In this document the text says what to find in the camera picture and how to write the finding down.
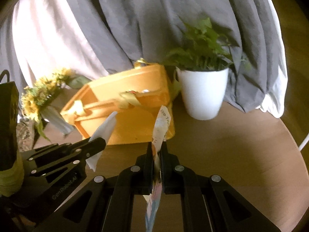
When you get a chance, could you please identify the white cloth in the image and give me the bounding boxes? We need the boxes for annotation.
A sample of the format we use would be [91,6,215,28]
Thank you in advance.
[86,111,117,172]

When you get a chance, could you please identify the grey ribbed metal vase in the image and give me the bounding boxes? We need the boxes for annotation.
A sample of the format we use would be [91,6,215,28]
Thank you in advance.
[41,105,74,136]

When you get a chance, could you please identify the grey blanket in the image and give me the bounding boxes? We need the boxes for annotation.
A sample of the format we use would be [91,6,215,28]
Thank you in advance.
[1,0,288,118]

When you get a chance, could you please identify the white chair leg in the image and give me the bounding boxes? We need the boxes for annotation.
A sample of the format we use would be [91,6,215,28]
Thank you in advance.
[299,133,309,151]

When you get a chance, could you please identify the patterned rug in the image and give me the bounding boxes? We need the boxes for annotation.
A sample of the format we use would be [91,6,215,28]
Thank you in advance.
[16,118,35,152]

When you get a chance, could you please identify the yellow artificial sunflowers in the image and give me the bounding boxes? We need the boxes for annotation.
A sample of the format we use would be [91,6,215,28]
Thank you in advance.
[21,68,91,141]

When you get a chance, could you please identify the orange plastic storage basket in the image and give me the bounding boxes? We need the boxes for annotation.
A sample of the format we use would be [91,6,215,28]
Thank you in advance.
[61,63,172,145]

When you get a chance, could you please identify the colourful vehicle cloth book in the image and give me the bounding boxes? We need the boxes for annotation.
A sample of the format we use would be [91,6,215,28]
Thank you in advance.
[144,106,171,231]

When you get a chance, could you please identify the white plant pot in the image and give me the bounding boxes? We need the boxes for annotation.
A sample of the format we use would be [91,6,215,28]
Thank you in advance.
[177,68,229,120]

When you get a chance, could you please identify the green potted plant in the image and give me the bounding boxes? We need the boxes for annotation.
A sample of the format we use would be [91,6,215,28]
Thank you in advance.
[162,17,235,72]

